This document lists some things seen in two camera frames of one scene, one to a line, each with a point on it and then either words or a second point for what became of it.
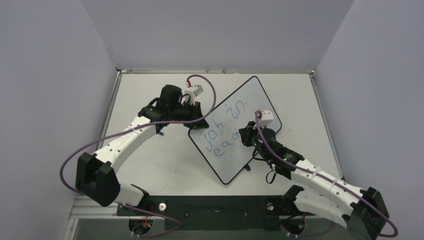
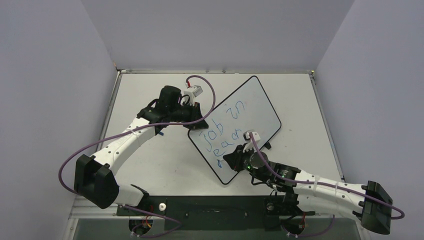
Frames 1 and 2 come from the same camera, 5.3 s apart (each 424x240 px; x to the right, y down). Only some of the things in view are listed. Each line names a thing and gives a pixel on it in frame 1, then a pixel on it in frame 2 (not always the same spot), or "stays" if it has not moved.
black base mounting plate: (212, 213) stays
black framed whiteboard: (221, 144) stays
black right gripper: (249, 133) -> (238, 159)
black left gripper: (195, 109) stays
